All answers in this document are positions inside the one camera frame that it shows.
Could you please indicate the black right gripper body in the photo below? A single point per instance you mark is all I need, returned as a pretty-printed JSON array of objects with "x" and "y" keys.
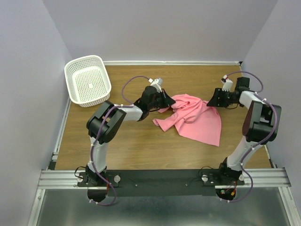
[{"x": 225, "y": 98}]

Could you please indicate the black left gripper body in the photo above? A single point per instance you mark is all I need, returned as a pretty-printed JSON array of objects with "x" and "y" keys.
[{"x": 158, "y": 102}]

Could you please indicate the pink t shirt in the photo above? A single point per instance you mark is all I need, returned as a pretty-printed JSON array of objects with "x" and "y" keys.
[{"x": 193, "y": 119}]

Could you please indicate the white perforated plastic basket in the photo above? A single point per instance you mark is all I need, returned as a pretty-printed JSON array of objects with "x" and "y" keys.
[{"x": 87, "y": 81}]

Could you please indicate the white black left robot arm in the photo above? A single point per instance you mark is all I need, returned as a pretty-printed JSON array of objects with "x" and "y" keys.
[{"x": 106, "y": 121}]

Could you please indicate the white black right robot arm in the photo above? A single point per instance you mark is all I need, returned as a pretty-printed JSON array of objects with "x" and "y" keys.
[{"x": 260, "y": 125}]

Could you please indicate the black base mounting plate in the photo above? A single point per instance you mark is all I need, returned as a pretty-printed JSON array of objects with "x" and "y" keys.
[{"x": 175, "y": 182}]

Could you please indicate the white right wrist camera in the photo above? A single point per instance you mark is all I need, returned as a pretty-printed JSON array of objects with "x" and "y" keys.
[{"x": 227, "y": 83}]

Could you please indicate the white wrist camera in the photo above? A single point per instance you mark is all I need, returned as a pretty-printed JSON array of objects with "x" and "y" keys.
[
  {"x": 156, "y": 83},
  {"x": 227, "y": 83}
]

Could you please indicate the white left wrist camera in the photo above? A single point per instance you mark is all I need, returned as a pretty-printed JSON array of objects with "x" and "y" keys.
[{"x": 156, "y": 83}]

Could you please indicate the aluminium extrusion rail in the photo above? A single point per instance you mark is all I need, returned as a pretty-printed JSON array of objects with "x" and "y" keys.
[{"x": 263, "y": 200}]

